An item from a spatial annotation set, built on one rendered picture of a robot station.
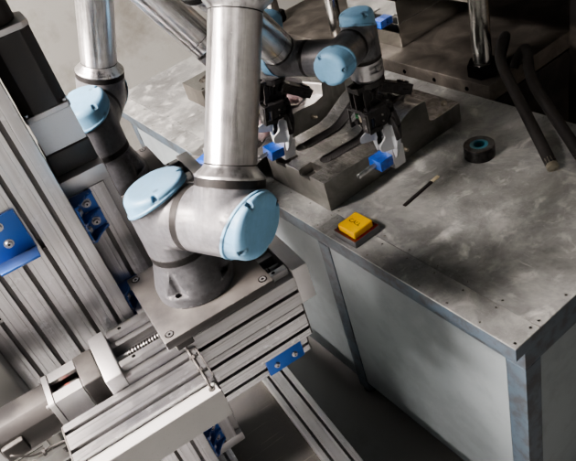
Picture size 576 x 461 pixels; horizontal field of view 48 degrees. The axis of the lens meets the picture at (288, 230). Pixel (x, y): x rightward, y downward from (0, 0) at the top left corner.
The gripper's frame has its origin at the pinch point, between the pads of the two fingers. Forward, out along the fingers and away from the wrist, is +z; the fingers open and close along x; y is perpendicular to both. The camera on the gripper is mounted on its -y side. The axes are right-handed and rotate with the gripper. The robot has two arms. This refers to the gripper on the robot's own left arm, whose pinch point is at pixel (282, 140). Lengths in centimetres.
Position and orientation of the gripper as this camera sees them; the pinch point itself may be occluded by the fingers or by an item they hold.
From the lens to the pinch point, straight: 174.3
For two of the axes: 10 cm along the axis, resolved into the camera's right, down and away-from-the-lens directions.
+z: 0.6, 7.7, 6.4
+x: 6.1, 4.8, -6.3
